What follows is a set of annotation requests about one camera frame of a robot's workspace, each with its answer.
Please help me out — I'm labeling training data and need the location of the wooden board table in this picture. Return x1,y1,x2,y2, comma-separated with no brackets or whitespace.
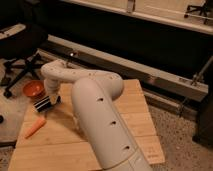
8,79,165,171

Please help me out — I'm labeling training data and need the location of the black chair base background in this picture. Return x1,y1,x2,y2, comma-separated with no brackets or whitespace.
184,0,213,24

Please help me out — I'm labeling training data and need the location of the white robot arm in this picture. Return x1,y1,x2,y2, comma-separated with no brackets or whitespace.
41,60,152,171

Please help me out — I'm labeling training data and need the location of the blue black striped eraser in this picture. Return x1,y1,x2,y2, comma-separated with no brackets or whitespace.
33,96,61,112

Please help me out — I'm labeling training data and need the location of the metal floor rail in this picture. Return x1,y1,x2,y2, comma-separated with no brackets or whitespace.
42,35,208,102

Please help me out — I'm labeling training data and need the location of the orange carrot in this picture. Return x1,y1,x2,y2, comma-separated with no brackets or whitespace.
25,117,46,138

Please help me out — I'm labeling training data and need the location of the red bowl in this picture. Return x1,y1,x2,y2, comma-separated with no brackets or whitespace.
23,80,44,98

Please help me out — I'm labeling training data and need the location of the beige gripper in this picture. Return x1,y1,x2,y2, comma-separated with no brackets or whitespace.
44,79,60,104

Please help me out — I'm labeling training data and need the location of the black office chair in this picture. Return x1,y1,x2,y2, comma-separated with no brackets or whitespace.
0,0,48,98

